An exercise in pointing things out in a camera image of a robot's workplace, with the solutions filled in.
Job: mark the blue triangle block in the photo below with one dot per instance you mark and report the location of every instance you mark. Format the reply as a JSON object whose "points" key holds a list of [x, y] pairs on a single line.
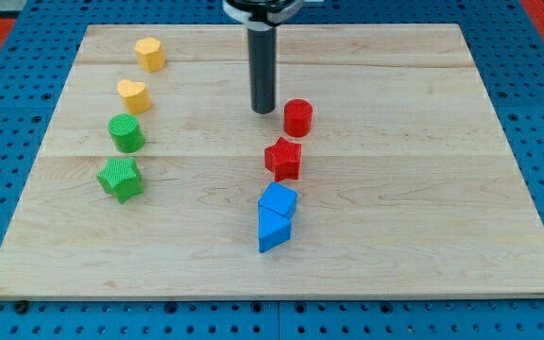
{"points": [[273, 229]]}

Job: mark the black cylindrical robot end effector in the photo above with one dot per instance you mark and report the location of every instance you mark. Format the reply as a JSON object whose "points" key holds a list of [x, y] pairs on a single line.
{"points": [[262, 69]]}

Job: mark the red star block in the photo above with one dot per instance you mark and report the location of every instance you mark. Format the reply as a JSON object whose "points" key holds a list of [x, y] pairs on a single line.
{"points": [[283, 159]]}

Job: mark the blue cube block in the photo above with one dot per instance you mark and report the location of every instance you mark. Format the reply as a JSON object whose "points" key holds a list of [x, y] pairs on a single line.
{"points": [[279, 199]]}

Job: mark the red cylinder block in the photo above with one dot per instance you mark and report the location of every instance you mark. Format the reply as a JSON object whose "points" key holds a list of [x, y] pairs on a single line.
{"points": [[298, 115]]}

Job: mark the light wooden board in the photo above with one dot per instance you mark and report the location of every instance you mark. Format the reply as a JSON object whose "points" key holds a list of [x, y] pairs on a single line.
{"points": [[408, 188]]}

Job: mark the green cylinder block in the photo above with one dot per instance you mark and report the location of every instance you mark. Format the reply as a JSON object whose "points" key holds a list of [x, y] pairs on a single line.
{"points": [[125, 132]]}

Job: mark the green star block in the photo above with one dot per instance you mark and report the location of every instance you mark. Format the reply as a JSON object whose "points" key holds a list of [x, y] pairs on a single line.
{"points": [[121, 178]]}

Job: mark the yellow heart block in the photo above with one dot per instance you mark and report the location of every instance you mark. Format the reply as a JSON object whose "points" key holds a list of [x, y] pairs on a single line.
{"points": [[134, 96]]}

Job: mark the yellow hexagon block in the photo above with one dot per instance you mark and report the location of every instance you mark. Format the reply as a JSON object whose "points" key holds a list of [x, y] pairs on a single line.
{"points": [[150, 54]]}

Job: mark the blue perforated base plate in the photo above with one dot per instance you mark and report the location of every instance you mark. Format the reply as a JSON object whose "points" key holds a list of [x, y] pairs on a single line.
{"points": [[36, 60]]}

